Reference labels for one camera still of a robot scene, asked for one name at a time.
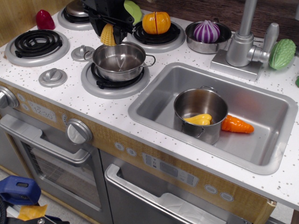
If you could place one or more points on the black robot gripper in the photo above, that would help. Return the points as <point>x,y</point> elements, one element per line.
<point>101,12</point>

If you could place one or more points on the yellow toy corn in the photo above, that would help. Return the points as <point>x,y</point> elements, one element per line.
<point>107,35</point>

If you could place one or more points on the back left stove burner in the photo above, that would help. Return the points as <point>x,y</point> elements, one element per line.
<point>77,20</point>

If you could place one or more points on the stove burner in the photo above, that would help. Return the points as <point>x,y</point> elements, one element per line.
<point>37,48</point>
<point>77,20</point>
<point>168,41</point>
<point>103,88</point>

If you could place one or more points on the shallow steel pan on stove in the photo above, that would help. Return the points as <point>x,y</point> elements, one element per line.
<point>120,63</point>

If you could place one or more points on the middle grey stove knob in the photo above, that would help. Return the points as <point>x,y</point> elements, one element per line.
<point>80,53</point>

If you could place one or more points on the grey stove knob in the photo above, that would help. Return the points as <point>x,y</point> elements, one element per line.
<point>80,53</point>
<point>52,78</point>

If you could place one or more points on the front right stove burner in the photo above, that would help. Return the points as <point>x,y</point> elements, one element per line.
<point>103,88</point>

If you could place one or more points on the back right stove burner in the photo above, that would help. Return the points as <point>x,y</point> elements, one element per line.
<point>168,41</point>

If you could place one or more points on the front left stove burner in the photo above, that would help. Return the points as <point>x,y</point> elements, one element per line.
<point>37,48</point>

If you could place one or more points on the front grey stove knob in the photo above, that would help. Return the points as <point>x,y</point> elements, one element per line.
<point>52,78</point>

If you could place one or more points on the green toy plate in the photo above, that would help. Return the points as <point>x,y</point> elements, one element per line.
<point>134,10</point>

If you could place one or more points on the steel pot lid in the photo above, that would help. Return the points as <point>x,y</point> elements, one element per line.
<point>76,8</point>

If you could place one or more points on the orange toy pumpkin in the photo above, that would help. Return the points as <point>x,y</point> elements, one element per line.
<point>156,23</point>

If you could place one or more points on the red toy pepper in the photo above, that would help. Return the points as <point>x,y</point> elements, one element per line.
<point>44,20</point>

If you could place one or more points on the purple toy onion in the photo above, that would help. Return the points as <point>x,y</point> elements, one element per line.
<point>206,32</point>

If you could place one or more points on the right oven dial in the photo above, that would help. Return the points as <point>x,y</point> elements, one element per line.
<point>78,132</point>

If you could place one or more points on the oven dial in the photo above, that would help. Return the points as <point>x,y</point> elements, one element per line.
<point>7,98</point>
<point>78,132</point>

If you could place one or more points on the small steel bowl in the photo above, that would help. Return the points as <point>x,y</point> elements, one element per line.
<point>207,48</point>

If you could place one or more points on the tall steel pot in sink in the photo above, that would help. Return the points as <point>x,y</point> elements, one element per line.
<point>199,113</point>

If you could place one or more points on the left oven dial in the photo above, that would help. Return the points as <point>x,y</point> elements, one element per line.
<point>7,98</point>

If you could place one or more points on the yellow toy pepper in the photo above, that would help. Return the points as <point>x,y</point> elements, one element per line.
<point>201,119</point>

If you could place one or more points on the silver toy faucet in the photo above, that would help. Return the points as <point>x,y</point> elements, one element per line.
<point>243,59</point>

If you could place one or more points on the toy oven door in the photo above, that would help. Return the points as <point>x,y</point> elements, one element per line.
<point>72,174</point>

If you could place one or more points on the orange toy carrot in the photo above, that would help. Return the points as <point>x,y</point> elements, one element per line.
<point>236,125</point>

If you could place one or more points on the toy dishwasher door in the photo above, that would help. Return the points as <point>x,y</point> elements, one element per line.
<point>138,197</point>

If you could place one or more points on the green toy bitter gourd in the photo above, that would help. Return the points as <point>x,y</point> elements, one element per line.
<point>282,54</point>

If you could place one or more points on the grey toy sink basin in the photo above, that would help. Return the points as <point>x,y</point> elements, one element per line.
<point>271,114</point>

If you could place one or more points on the blue clamp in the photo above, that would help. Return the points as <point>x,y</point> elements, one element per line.
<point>19,190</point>

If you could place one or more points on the dark green toy at edge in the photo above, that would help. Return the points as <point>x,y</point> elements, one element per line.
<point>297,82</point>

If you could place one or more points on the yellow tape piece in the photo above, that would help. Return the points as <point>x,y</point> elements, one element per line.
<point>29,212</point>

